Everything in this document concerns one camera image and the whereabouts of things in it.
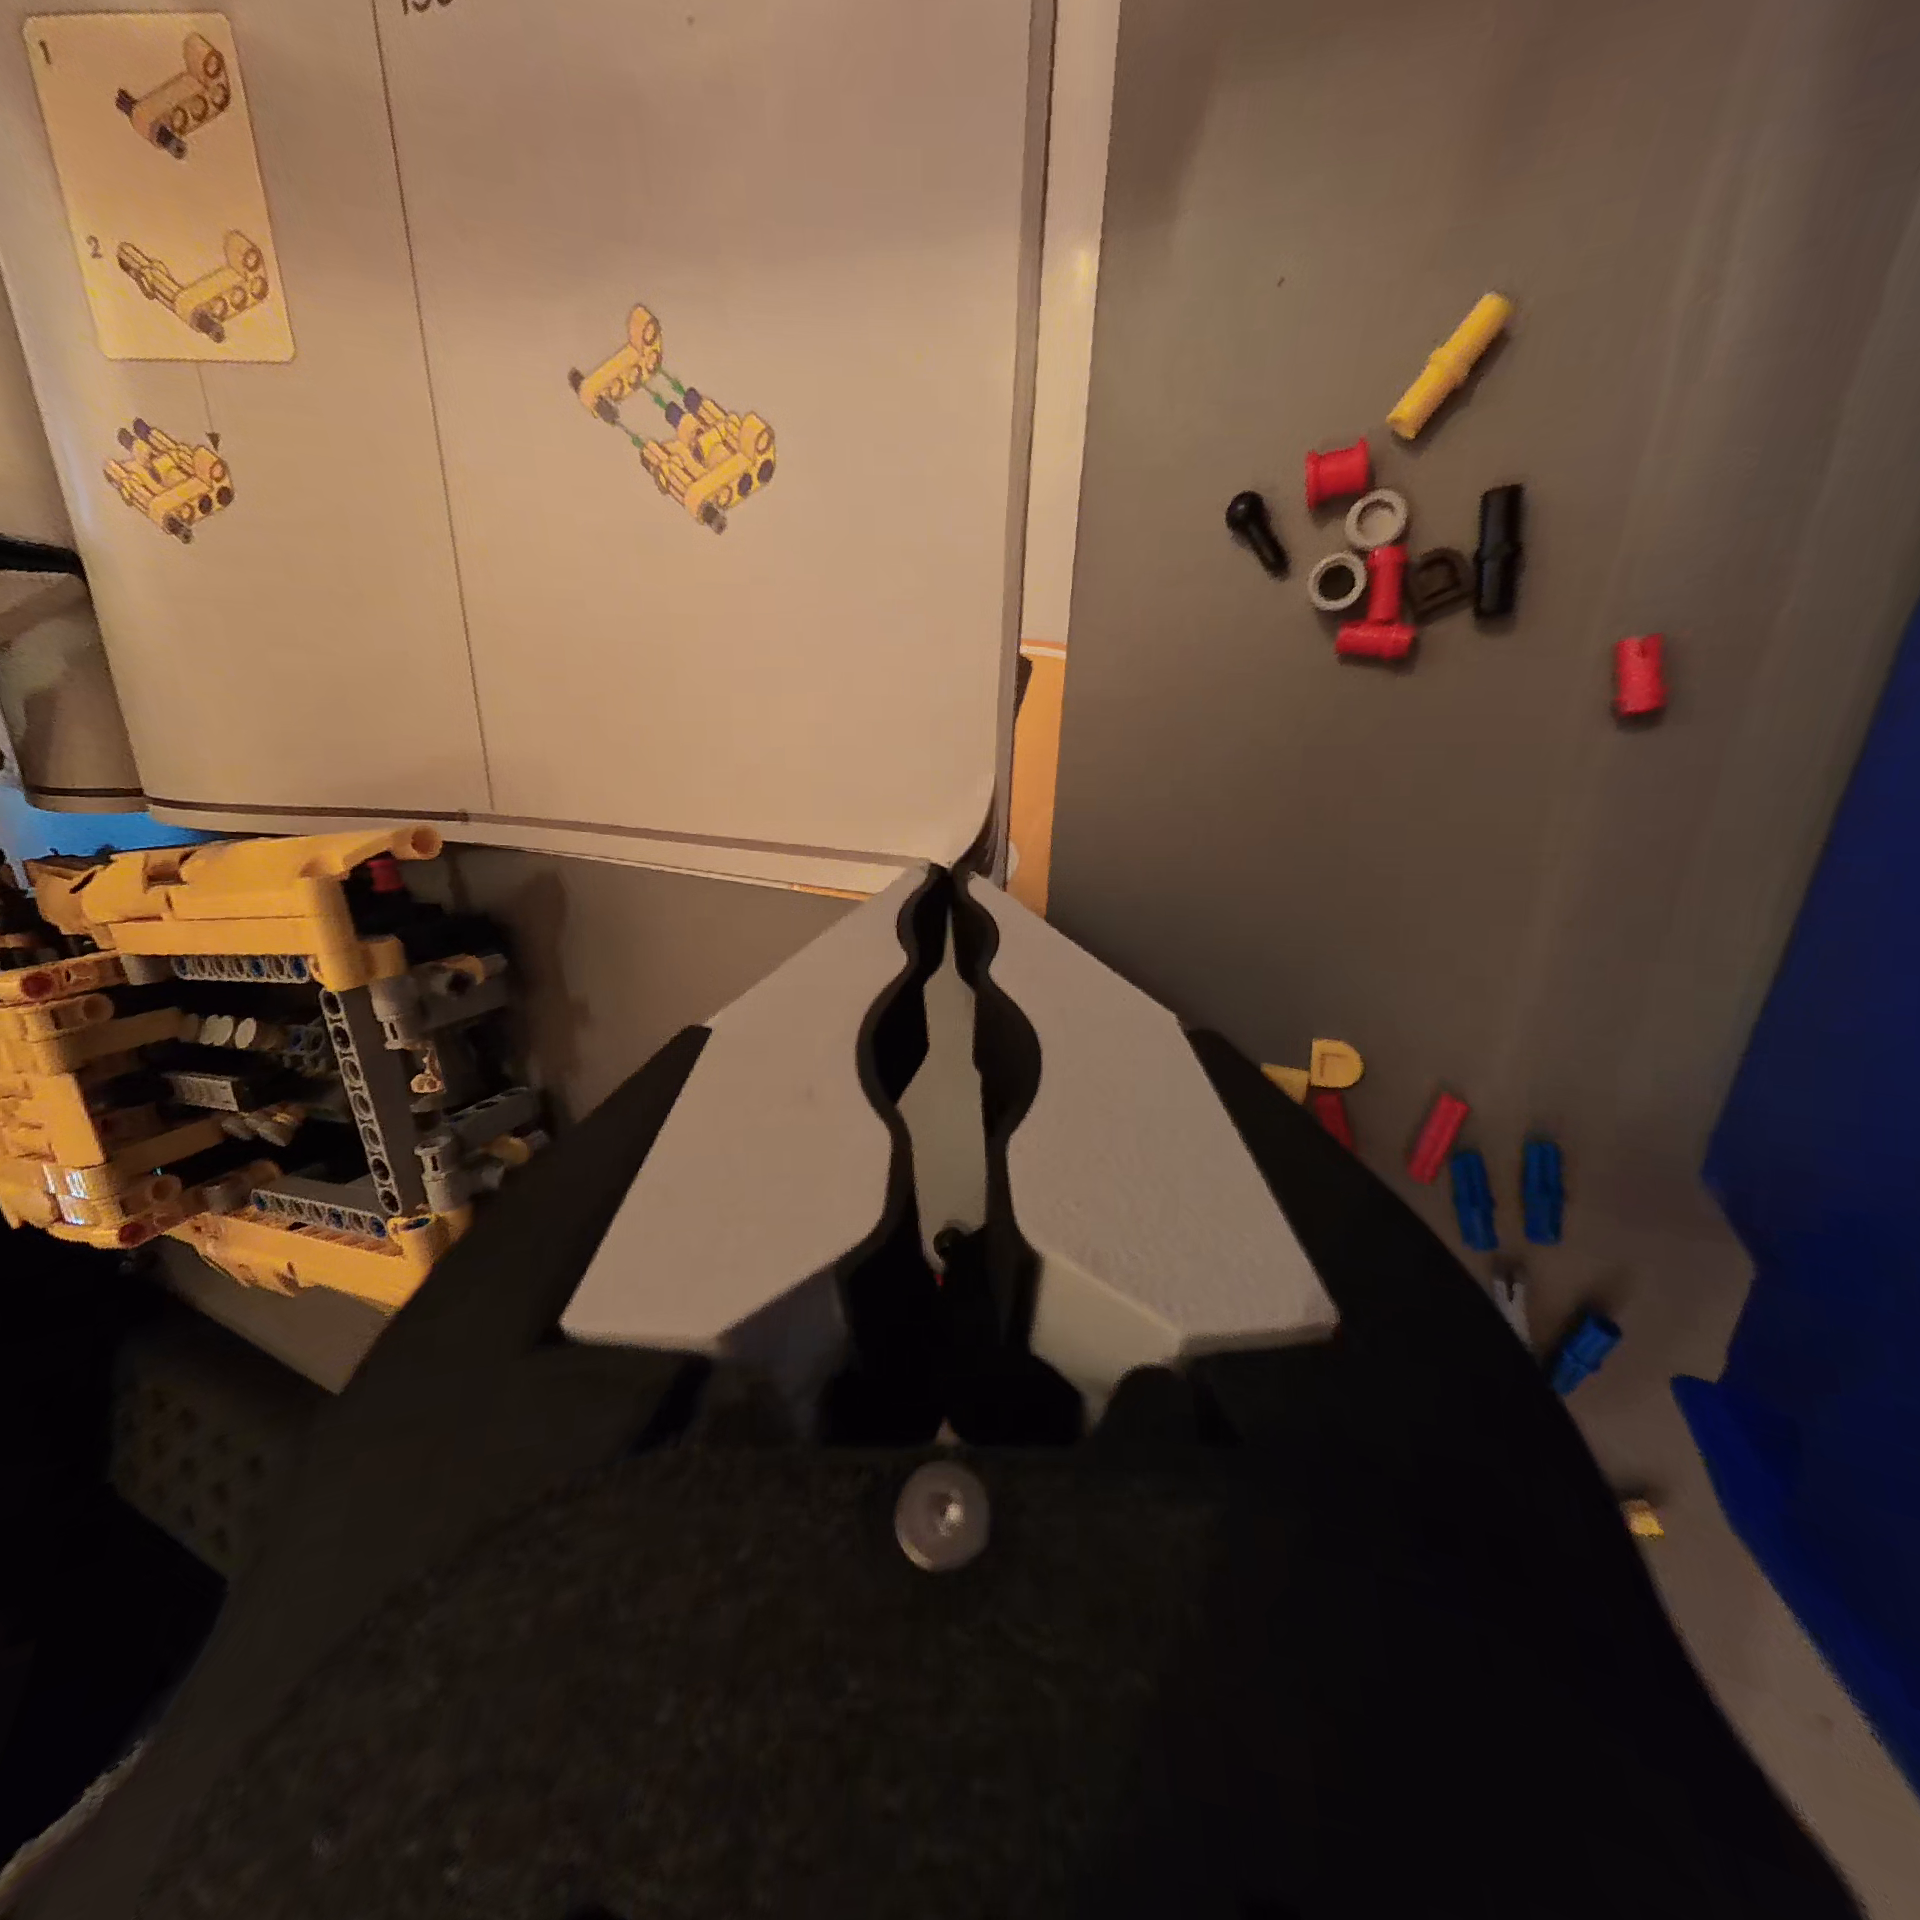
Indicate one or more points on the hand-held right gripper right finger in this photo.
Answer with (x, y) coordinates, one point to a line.
(1170, 1185)

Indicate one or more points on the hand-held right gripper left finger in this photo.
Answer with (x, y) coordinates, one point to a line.
(735, 1185)

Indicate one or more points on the yellow toy brick car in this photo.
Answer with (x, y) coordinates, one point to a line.
(224, 902)

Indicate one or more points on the grey desk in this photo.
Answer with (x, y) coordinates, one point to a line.
(1350, 826)

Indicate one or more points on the white instruction booklet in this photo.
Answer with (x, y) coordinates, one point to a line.
(751, 630)

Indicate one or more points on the dark perforated panel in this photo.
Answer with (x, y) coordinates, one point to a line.
(210, 1440)

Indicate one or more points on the scattered small coloured bricks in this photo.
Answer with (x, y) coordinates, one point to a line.
(1372, 600)

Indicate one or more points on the blue plastic bin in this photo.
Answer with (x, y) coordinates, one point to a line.
(1830, 1050)

